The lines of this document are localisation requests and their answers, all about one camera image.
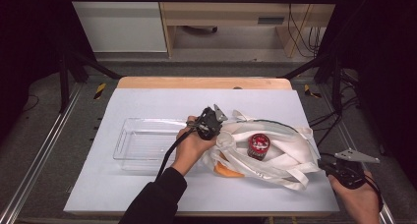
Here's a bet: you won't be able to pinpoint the white table mat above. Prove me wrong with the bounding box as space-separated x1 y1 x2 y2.
63 87 340 216

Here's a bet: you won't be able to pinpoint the light wooden desk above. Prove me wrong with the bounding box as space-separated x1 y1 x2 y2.
156 0 342 59

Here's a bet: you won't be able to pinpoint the yellow-handled tool right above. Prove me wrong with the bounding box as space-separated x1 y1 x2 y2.
303 84 323 99

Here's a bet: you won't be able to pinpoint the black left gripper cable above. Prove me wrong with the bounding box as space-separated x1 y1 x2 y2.
154 127 199 181

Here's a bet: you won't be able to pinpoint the black floor cable bundle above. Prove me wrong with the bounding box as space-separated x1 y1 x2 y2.
308 68 360 149

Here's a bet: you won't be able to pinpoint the aluminium floor rail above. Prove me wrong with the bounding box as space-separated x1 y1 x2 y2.
319 84 396 224
0 83 85 224

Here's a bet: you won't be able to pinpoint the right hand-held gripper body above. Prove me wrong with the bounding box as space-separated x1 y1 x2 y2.
323 147 382 191

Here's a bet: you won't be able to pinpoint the person's right hand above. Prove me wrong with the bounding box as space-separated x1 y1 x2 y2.
328 169 384 224

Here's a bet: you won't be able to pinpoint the black metal stand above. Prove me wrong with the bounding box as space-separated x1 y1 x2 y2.
58 50 124 114
280 51 343 114

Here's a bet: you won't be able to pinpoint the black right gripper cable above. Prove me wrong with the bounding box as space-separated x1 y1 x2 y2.
363 173 385 214

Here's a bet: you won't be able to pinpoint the black hanging cables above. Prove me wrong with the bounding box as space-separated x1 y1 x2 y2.
284 0 324 59

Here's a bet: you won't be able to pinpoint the person's left hand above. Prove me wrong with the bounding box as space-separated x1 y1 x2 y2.
170 115 219 178

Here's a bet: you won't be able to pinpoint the black curtain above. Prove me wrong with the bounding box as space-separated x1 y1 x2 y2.
0 0 99 143
316 0 417 186

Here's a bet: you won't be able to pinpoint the black chair base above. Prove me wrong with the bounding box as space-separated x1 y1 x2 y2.
180 25 219 34

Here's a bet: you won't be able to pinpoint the yellow-handled pliers left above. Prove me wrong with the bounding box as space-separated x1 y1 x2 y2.
92 83 108 100

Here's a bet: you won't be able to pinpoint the white cabinet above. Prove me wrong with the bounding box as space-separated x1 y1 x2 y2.
66 0 168 53

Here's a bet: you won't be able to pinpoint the white patterned tote bag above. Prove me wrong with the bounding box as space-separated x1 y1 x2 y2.
199 109 325 192

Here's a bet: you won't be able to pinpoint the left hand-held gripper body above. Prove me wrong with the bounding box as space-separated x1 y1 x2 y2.
195 103 229 141

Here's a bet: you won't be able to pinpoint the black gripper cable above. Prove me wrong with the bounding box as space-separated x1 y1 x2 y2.
363 173 385 214
154 127 199 181

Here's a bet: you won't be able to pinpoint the red can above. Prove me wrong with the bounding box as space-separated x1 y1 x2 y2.
246 133 271 162

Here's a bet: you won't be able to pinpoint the clear plastic tray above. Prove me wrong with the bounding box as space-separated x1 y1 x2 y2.
112 117 195 173

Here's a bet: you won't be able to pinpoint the wooden table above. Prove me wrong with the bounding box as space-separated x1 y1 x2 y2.
65 76 338 218

